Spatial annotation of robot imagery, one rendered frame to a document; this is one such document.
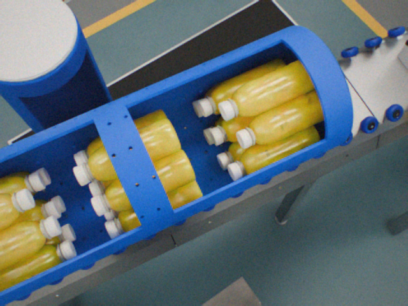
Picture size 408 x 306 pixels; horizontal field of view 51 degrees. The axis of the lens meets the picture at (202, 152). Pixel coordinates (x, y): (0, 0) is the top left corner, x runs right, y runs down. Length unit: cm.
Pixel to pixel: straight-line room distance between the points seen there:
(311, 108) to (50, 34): 69
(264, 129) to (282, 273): 117
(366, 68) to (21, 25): 92
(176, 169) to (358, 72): 63
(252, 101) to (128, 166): 28
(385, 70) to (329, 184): 93
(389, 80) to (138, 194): 78
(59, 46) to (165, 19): 140
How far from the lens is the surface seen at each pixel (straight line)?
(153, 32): 247
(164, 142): 82
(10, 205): 87
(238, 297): 93
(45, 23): 123
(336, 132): 91
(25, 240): 88
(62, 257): 92
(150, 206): 80
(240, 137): 89
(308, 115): 91
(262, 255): 197
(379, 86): 126
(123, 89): 212
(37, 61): 117
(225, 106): 86
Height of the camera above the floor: 193
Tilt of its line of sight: 68 degrees down
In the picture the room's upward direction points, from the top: 3 degrees counter-clockwise
